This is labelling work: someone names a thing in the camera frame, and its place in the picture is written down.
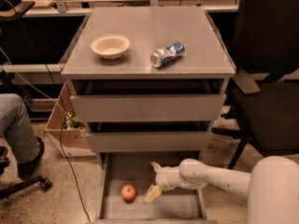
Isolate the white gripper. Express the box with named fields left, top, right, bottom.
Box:
left=143, top=161, right=181, bottom=203

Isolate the red apple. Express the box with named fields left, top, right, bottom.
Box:
left=121, top=184, right=136, bottom=203

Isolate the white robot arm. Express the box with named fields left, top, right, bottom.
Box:
left=144, top=156, right=299, bottom=224

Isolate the grey bottom drawer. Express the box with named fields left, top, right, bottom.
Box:
left=94, top=151, right=207, bottom=224

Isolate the grey drawer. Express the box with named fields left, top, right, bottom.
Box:
left=94, top=151, right=207, bottom=224
left=69, top=79, right=227, bottom=123
left=87, top=121, right=211, bottom=152

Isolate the grey middle drawer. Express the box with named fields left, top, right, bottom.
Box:
left=87, top=121, right=211, bottom=152

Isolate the grey drawer cabinet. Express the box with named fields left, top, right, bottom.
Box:
left=60, top=6, right=236, bottom=224

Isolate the grey top drawer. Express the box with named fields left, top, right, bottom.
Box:
left=69, top=79, right=227, bottom=123

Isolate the cardboard box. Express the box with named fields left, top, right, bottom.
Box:
left=45, top=83, right=93, bottom=157

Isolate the green item in box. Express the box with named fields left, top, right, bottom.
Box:
left=65, top=111, right=78, bottom=130

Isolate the black chair base left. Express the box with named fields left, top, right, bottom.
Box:
left=0, top=147, right=52, bottom=200

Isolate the black shoe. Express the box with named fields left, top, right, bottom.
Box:
left=17, top=136, right=45, bottom=180

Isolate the crushed blue soda can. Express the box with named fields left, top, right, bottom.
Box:
left=150, top=41, right=185, bottom=68

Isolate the white paper bowl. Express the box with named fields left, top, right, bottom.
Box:
left=90, top=35, right=130, bottom=60

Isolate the person leg in jeans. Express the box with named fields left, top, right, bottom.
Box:
left=0, top=93, right=40, bottom=164

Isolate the black office chair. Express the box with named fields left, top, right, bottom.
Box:
left=212, top=0, right=299, bottom=169

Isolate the black floor cable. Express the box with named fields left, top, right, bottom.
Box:
left=43, top=63, right=92, bottom=224

